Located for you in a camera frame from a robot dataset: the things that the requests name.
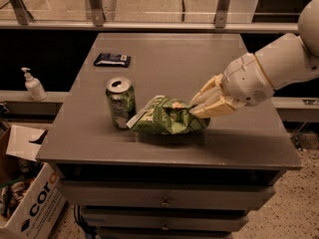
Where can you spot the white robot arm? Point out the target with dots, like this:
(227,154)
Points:
(292,58)

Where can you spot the dark blue snack packet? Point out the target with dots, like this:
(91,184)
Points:
(112,60)

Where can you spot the green soda can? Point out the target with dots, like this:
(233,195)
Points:
(121,98)

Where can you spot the metal railing post left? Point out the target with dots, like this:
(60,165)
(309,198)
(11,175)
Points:
(23,16)

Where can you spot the metal railing post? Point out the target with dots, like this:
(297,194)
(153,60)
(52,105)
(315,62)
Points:
(23,16)
(98,15)
(221,13)

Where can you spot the white pump dispenser bottle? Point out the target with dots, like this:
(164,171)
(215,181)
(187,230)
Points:
(34,86)

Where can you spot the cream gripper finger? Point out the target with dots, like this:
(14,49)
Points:
(223,107)
(211,93)

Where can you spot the top drawer knob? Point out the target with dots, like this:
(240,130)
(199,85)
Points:
(164,203)

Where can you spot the green jalapeno chip bag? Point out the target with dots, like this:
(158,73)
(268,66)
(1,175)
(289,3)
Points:
(165,115)

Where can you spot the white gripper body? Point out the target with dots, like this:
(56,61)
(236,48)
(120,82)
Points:
(245,79)

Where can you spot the drawer knob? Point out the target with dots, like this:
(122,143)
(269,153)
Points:
(164,203)
(164,227)

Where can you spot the grey drawer cabinet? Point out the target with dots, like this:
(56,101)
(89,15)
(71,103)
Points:
(211,178)

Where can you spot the metal railing post right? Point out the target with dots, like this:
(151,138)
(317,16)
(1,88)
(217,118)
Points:
(221,13)

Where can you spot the metal railing post middle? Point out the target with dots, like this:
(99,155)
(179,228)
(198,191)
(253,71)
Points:
(98,15)

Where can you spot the white cardboard box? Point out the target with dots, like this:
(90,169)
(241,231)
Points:
(30,201)

